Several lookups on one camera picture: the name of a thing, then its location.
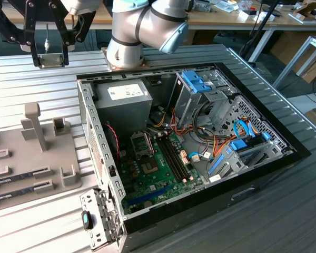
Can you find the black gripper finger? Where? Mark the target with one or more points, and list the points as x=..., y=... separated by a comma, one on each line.
x=31, y=23
x=61, y=31

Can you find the silver topped CPU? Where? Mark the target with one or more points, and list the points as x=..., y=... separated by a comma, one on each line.
x=51, y=61

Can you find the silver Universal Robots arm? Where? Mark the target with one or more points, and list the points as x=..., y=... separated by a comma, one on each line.
x=131, y=29

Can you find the CPU socket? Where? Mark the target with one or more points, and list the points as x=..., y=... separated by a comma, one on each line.
x=149, y=166

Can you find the wooden desk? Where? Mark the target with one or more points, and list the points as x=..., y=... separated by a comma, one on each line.
x=102, y=18
x=284, y=21

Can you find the grey power supply unit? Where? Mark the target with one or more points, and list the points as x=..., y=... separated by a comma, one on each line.
x=123, y=113

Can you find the black open PC case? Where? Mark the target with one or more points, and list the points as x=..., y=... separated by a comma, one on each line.
x=98, y=137

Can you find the grey parts rack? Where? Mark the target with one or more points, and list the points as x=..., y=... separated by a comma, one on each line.
x=58, y=153

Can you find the black case fan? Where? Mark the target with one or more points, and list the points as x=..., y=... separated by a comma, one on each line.
x=112, y=142

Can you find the blue drive cage latch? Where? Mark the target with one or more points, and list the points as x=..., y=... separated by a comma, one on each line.
x=195, y=81

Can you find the dark RAM stick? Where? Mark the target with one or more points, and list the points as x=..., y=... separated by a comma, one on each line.
x=5, y=180
x=5, y=196

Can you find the black RAM slot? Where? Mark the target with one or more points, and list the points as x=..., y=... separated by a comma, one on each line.
x=181, y=159
x=173, y=159
x=177, y=159
x=169, y=159

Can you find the pale board connector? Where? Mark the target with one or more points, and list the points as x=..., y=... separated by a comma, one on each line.
x=183, y=153
x=186, y=160

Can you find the green motherboard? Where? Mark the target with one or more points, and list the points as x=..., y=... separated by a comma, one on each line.
x=158, y=184

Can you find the small white box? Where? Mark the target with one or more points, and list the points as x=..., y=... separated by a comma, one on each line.
x=243, y=14

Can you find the blue expansion slot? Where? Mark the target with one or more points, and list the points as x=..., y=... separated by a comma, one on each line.
x=147, y=195

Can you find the black latch with blue button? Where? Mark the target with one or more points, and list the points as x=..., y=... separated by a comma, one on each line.
x=86, y=220

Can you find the silver coin battery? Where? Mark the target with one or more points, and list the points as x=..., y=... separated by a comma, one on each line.
x=147, y=203

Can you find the black stand pole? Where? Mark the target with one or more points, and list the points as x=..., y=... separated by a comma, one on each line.
x=265, y=23

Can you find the blue disk carrier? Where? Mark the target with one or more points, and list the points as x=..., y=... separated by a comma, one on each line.
x=238, y=145

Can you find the open cardboard box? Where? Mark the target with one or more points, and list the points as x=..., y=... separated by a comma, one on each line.
x=305, y=10

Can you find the metal disk bay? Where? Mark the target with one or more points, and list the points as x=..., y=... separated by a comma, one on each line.
x=275, y=151

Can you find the small silver wrist camera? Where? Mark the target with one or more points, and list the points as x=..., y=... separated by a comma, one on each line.
x=79, y=6

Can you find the metal expansion card bracket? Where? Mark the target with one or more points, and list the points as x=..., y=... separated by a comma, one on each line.
x=92, y=200

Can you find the blue disk bay rail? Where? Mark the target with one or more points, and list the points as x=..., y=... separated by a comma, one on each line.
x=216, y=164

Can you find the aluminium profile frame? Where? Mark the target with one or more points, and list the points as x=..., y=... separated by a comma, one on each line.
x=293, y=61

